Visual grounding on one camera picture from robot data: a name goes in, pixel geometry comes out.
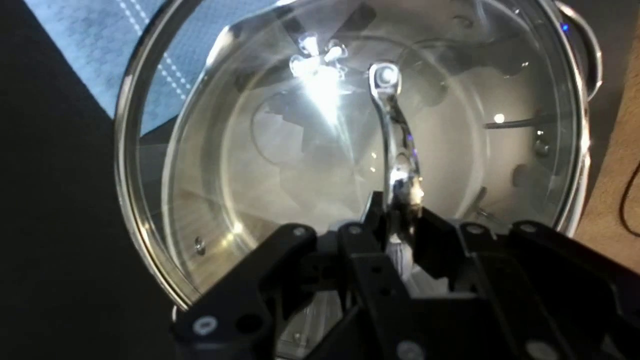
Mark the blue dish towel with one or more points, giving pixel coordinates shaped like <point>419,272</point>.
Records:
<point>98,37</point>

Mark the glass pot lid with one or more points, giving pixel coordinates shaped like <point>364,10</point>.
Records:
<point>141,154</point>

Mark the stainless steel pot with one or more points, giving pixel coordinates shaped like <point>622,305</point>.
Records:
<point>283,126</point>

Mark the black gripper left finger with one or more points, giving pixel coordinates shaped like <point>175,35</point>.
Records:
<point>374,323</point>

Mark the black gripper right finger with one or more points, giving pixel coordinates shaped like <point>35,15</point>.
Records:
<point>475,263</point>

